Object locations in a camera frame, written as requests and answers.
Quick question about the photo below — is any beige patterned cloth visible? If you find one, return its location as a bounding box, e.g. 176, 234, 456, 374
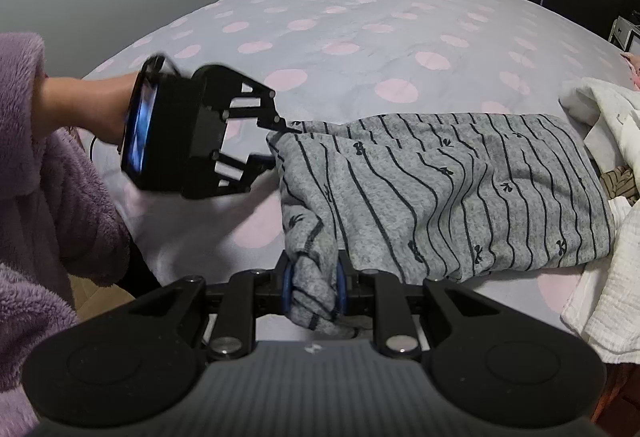
599, 166, 640, 207

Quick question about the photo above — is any grey striped bow-print garment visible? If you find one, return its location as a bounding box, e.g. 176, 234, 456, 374
266, 113, 616, 335

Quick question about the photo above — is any person's purple fluffy robe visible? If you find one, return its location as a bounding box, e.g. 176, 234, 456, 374
0, 262, 81, 425

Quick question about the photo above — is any polka dot bed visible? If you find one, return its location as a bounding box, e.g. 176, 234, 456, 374
80, 0, 640, 353

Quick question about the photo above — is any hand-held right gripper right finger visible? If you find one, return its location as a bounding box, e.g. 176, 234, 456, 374
335, 251, 496, 359

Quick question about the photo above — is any small pink item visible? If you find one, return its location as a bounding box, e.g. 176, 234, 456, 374
621, 51, 640, 91

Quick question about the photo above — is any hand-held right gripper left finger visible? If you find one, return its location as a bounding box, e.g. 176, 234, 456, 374
132, 251, 297, 361

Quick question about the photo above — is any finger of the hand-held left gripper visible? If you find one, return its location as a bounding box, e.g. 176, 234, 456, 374
212, 150, 277, 199
222, 66, 304, 134

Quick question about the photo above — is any white muslin cloth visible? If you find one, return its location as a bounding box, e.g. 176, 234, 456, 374
561, 196, 640, 364

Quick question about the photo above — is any cream white cloth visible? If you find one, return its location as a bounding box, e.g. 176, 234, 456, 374
559, 77, 640, 178

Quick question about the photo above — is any white nightstand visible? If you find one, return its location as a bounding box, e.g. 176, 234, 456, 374
609, 14, 640, 45

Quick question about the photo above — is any person's left forearm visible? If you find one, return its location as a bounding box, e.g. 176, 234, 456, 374
0, 32, 140, 288

